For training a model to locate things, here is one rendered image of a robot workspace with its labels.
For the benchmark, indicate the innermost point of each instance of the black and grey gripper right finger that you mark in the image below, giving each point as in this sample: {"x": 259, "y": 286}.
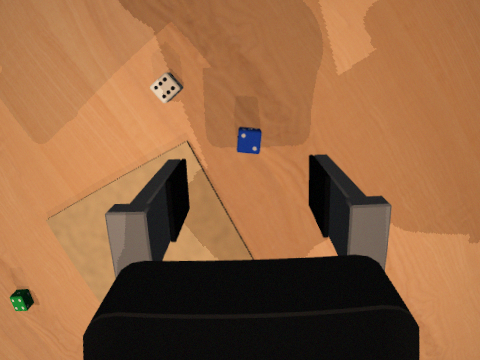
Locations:
{"x": 355, "y": 223}

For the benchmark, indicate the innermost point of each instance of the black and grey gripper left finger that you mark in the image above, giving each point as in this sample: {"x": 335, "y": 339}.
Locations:
{"x": 143, "y": 229}

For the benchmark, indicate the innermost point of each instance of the green die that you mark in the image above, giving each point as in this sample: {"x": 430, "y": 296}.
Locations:
{"x": 21, "y": 300}

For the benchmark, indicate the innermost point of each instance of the tan mat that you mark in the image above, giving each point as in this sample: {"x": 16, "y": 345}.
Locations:
{"x": 208, "y": 233}

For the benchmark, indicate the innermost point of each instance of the blue die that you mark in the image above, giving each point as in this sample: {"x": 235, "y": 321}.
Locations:
{"x": 249, "y": 140}

